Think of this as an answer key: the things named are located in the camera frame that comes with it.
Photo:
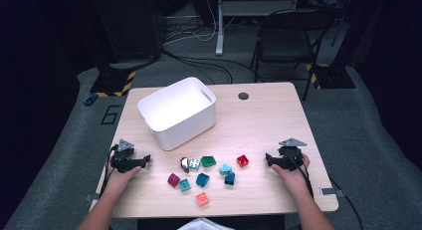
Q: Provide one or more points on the person's right hand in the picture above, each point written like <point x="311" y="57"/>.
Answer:
<point x="295" y="180"/>

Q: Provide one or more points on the light blue toy block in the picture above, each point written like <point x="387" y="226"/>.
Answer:
<point x="225" y="169"/>

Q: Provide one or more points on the dark blue toy block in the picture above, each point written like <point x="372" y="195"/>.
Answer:
<point x="229" y="179"/>

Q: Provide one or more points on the green toy block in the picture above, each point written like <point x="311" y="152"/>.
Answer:
<point x="208" y="161"/>

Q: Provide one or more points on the grey metal table bracket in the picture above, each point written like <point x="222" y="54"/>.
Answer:
<point x="330" y="191"/>
<point x="90" y="197"/>

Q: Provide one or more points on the orange toy block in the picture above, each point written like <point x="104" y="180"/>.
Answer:
<point x="202" y="199"/>

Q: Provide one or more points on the pale teal toy block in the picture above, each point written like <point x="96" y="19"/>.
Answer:
<point x="194" y="164"/>

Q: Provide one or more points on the white desk frame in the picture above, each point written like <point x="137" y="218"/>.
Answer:
<point x="219" y="31"/>

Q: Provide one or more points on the person's white shirt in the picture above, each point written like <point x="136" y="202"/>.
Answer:
<point x="204" y="225"/>

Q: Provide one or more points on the black yellow striped stand base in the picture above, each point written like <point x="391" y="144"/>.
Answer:
<point x="331" y="78"/>
<point x="109" y="82"/>

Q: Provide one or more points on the white plastic bin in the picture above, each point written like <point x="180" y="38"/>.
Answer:
<point x="172" y="107"/>

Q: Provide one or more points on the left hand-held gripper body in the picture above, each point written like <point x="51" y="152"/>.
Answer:
<point x="122" y="160"/>

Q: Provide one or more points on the magenta toy block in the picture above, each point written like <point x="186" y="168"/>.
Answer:
<point x="173" y="180"/>

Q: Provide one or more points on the small blue floor object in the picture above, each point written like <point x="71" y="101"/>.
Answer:
<point x="90" y="99"/>

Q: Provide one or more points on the black toy block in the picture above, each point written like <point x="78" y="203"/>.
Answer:
<point x="184" y="165"/>

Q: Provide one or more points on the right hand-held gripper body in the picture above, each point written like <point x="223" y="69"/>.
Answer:
<point x="290" y="158"/>

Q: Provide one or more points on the person's left hand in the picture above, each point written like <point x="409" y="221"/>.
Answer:
<point x="119" y="182"/>

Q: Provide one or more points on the black folding chair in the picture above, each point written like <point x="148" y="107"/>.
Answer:
<point x="285" y="44"/>

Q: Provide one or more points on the red toy block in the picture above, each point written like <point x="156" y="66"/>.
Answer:
<point x="242" y="161"/>

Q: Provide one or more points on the large dark panel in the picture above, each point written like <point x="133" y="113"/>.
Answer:
<point x="132" y="27"/>

